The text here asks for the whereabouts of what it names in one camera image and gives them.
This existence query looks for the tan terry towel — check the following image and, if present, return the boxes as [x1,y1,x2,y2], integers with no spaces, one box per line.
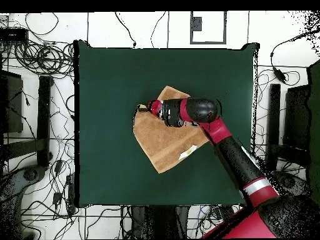
[132,85,209,174]

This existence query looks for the black flat panel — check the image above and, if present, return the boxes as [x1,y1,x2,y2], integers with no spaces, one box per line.
[283,84,312,151]

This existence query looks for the dark green table cloth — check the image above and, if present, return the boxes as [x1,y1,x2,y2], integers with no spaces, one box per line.
[73,39,259,208]

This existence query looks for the small dark grey square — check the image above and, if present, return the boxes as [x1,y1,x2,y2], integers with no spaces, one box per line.
[191,16,203,32]

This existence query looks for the black upright bar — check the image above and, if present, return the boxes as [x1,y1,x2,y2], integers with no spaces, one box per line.
[36,74,54,168]
[266,83,281,172]

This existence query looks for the black power strip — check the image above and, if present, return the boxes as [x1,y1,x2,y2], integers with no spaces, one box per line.
[219,205,236,222]
[66,174,79,216]

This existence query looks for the black horizontal beam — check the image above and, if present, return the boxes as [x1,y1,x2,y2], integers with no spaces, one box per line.
[2,138,47,161]
[268,143,311,167]

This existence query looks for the black square cabinet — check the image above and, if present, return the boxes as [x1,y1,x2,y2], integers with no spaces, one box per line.
[0,69,24,134]

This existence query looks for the dark grey stand base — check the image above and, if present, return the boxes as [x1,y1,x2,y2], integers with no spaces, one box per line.
[271,171,309,198]
[0,166,47,203]

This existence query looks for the dark green cloth cover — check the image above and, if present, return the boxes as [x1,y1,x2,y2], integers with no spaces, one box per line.
[306,59,320,201]

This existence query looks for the black cable with plug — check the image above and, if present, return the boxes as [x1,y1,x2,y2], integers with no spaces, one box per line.
[114,11,138,48]

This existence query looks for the grey square frame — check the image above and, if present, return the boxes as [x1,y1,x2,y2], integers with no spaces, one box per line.
[189,11,228,45]

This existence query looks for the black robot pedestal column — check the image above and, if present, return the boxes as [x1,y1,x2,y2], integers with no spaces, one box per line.
[129,206,190,239]

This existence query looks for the coiled black cables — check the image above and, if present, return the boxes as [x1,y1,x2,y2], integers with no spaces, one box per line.
[13,41,75,77]

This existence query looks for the black cable with adapter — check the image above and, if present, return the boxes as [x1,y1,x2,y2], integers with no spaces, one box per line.
[269,29,318,84]

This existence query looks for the black switch box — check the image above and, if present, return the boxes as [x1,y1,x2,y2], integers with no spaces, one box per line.
[0,27,29,43]

